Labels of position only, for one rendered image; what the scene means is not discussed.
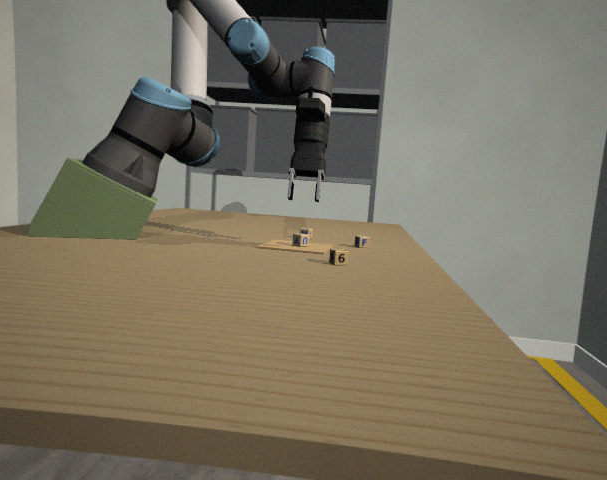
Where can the tan flat mat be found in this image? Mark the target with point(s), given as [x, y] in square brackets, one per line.
[284, 245]

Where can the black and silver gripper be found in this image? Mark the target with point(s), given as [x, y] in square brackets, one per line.
[310, 139]

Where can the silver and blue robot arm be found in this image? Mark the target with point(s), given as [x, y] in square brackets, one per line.
[156, 118]

